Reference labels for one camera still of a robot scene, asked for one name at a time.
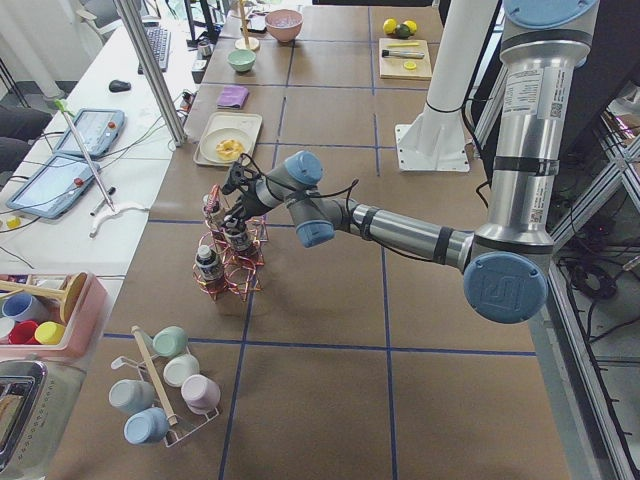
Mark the purple folded cloth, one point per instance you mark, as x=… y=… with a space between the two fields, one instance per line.
x=232 y=97

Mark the grey blue cup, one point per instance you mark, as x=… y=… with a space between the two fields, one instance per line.
x=131 y=396

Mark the copper wire bottle rack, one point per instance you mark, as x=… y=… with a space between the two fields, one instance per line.
x=240 y=269

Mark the pink storage box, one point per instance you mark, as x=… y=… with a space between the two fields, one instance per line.
x=77 y=308

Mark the wooden cutting board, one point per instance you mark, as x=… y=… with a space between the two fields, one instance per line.
x=404 y=59

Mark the white cup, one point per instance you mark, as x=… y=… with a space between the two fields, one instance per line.
x=178 y=369

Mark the light blue cup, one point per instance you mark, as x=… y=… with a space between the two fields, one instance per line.
x=148 y=426

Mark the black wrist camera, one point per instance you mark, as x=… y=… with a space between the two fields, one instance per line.
x=240 y=178

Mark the yellow plastic knife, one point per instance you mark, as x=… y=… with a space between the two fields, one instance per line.
x=403 y=44

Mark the upper teach pendant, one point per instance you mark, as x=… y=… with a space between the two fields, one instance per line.
x=98 y=128

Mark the black keyboard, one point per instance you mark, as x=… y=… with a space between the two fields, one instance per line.
x=159 y=40

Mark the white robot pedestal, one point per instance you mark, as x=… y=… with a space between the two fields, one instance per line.
x=435 y=140

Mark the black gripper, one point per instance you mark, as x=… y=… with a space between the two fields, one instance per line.
x=243 y=203

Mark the steel muddler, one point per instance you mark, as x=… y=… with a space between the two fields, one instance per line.
x=386 y=53

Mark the pink cup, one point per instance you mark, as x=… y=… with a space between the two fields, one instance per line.
x=201 y=394

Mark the wooden mug tree stand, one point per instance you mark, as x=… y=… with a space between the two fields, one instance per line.
x=246 y=42

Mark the yellow lemon left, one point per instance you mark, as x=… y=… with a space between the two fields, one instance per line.
x=389 y=26

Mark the yellow lemon right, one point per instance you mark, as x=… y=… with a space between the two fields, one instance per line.
x=411 y=26

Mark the wire cup rack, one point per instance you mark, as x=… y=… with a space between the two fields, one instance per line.
x=148 y=366

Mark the dark tea bottle top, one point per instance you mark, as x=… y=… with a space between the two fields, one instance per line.
x=236 y=235

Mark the silver toaster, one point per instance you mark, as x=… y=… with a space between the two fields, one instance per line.
x=37 y=398

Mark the pink bowl of ice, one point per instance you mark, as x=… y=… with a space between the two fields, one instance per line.
x=284 y=25

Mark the dark tea bottle lower left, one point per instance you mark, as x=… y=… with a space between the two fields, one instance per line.
x=213 y=212

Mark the glazed ring donut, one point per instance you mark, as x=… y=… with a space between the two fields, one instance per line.
x=229 y=150

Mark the lower teach pendant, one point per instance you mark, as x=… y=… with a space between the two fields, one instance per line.
x=54 y=188

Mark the green avocado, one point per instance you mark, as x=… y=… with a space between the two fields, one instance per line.
x=402 y=31

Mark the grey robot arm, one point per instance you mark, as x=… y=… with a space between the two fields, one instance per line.
x=506 y=260

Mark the dark tea bottle lower right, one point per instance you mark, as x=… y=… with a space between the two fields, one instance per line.
x=209 y=264

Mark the dark tea bottle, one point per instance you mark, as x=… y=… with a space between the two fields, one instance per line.
x=236 y=235
x=213 y=212
x=209 y=264

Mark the black scale with cup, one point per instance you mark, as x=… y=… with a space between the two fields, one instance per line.
x=204 y=53

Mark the teach pendant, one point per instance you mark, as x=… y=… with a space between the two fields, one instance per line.
x=54 y=188
x=98 y=128

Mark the cream round plate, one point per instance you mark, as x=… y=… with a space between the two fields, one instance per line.
x=211 y=139

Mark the yellow lemon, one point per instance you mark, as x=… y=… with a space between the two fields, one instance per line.
x=389 y=26
x=411 y=26

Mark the mint green bowl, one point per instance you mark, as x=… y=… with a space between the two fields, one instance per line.
x=241 y=60

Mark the black computer mouse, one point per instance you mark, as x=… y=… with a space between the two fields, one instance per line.
x=119 y=86

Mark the cream rectangular tray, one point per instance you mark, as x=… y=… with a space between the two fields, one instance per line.
x=249 y=123

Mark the mint green cup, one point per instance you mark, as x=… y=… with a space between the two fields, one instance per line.
x=170 y=342

